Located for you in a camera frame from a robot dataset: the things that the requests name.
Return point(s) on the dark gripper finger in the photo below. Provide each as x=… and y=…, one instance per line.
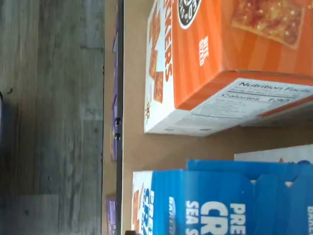
x=129, y=233

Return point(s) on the purple macaroni box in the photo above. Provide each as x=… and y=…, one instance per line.
x=115, y=34
x=110, y=215
x=114, y=127

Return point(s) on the blue white pretzel crackers box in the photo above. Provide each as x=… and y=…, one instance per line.
x=207, y=195

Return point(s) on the tan wooden shelf board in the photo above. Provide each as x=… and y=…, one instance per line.
x=132, y=98
x=107, y=98

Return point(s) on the orange pretzel crackers box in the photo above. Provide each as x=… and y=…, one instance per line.
x=207, y=49

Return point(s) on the black metal shelf frame rail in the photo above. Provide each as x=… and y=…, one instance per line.
x=119, y=73

